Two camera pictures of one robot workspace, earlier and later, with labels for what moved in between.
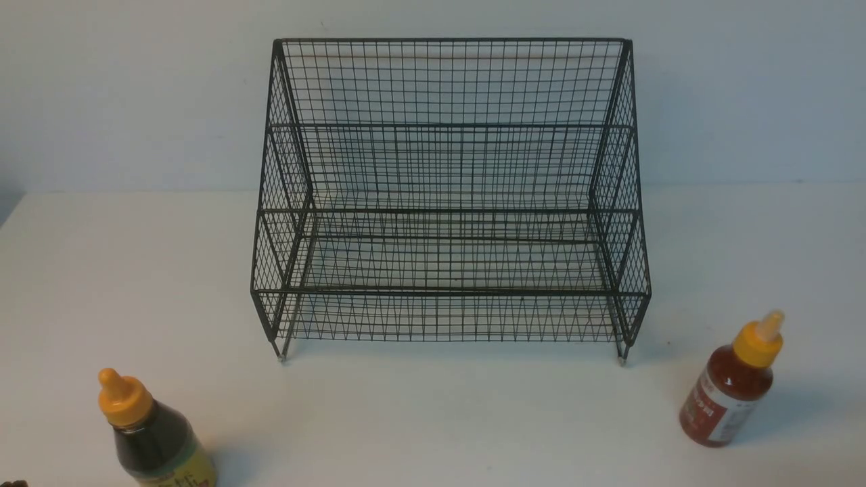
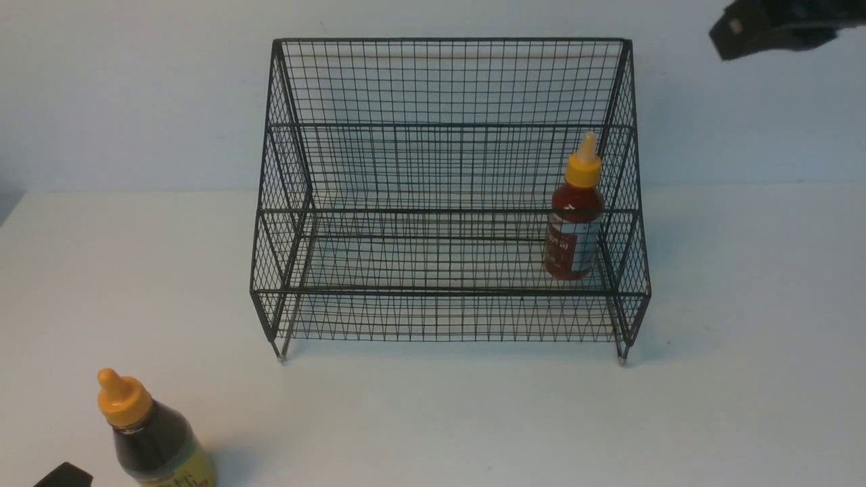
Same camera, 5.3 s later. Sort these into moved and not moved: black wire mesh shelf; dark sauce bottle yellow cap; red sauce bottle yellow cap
Moved: red sauce bottle yellow cap
Not moved: dark sauce bottle yellow cap; black wire mesh shelf
